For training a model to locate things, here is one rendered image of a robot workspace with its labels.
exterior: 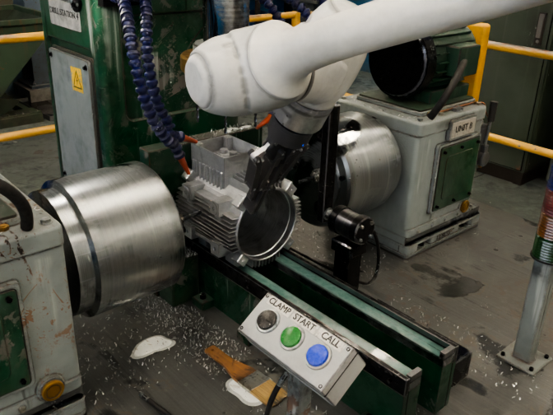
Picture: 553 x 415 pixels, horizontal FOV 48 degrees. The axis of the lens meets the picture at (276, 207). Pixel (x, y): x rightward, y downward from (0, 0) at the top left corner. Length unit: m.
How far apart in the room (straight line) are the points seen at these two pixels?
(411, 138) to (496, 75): 2.99
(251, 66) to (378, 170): 0.70
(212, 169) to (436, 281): 0.62
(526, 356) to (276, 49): 0.82
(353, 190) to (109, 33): 0.61
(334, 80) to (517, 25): 3.51
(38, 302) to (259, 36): 0.51
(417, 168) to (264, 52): 0.82
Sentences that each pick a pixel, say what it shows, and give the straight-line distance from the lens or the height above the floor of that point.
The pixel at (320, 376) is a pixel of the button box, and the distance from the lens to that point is 0.81.
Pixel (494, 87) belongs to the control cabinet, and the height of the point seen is 0.62.
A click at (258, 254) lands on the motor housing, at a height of 0.94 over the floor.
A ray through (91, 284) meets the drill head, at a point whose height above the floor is 1.03.
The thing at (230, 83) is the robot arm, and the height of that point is 1.39.
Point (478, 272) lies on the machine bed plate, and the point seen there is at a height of 0.80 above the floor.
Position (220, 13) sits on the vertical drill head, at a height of 1.42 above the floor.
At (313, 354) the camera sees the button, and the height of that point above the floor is 1.07.
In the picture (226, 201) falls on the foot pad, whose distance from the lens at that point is 1.21.
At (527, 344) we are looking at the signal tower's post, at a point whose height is 0.85.
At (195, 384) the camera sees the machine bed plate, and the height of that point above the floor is 0.80.
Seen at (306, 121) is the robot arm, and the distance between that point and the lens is 0.98.
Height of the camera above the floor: 1.57
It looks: 24 degrees down
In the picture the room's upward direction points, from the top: 2 degrees clockwise
